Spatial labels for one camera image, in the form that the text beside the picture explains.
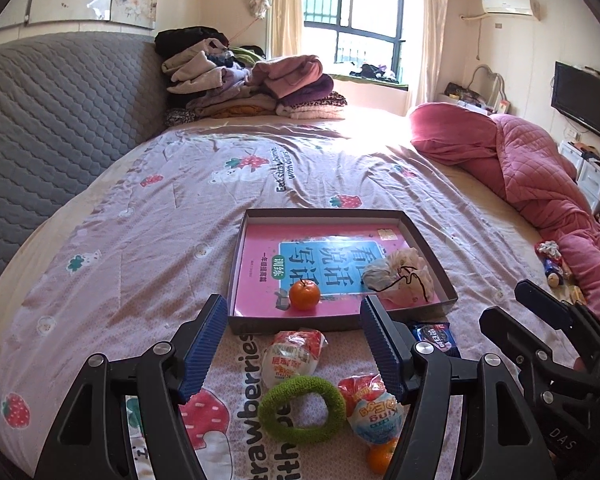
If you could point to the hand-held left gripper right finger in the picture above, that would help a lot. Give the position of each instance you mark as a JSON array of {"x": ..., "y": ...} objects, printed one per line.
[{"x": 382, "y": 352}]

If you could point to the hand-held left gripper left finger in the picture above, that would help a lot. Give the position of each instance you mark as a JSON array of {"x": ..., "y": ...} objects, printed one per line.
[{"x": 202, "y": 352}]

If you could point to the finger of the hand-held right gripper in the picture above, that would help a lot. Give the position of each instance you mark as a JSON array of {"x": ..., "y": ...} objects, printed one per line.
[
  {"x": 537, "y": 297},
  {"x": 515, "y": 335}
]

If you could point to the blue cookie packet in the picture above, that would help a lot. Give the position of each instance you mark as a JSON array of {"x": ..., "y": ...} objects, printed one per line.
[{"x": 437, "y": 337}]

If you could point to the red white snack packet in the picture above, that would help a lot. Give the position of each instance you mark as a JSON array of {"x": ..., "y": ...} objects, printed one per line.
[
  {"x": 290, "y": 357},
  {"x": 375, "y": 410}
]

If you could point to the green hair scrunchie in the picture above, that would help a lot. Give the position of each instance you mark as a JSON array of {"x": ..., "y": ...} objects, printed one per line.
[{"x": 275, "y": 405}]

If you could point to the brown cardboard box tray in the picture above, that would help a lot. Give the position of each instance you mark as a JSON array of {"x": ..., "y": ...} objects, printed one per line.
[{"x": 330, "y": 213}]

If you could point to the small blue packet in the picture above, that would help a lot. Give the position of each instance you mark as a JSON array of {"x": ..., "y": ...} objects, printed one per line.
[{"x": 552, "y": 266}]

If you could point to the yellow snack packet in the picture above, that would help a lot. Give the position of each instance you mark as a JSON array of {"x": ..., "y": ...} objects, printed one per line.
[{"x": 575, "y": 295}]

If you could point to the shiny foil candy wrapper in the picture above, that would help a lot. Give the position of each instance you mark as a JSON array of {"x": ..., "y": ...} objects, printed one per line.
[{"x": 547, "y": 249}]

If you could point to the orange tangerine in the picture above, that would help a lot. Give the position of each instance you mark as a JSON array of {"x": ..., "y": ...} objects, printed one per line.
[
  {"x": 380, "y": 457},
  {"x": 305, "y": 296}
]

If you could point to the pink exercise book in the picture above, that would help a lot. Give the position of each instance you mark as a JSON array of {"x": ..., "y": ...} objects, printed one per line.
[{"x": 265, "y": 242}]

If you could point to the white drawer cabinet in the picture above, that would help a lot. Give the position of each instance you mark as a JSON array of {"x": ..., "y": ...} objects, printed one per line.
[{"x": 592, "y": 175}]

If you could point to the pink quilted blanket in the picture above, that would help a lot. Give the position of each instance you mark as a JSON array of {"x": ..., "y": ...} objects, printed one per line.
[{"x": 520, "y": 160}]

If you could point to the brown bag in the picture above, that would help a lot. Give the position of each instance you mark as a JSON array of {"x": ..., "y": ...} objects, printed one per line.
[{"x": 462, "y": 94}]

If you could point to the white framed vanity mirror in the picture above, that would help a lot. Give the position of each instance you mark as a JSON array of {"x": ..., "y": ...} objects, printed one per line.
[{"x": 492, "y": 80}]

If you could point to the pile of folded clothes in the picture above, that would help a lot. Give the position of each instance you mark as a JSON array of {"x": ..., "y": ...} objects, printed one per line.
[{"x": 230, "y": 85}]

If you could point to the dark clothes on windowsill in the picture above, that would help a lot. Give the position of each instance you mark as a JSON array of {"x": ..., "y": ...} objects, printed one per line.
[{"x": 375, "y": 71}]

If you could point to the cream curtain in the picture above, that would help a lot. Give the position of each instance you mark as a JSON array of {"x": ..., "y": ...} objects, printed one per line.
[
  {"x": 280, "y": 5},
  {"x": 430, "y": 35}
]

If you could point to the grey quilted headboard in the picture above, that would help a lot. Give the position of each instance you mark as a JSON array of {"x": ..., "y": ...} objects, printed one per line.
[{"x": 55, "y": 110}]

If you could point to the white air conditioner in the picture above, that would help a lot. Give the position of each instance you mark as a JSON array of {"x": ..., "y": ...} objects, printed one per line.
[{"x": 510, "y": 6}]

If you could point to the black wall television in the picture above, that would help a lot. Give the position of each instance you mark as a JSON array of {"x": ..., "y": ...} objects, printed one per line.
[{"x": 582, "y": 97}]

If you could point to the window with dark frame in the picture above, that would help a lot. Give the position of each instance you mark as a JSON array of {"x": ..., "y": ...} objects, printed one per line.
[{"x": 360, "y": 15}]

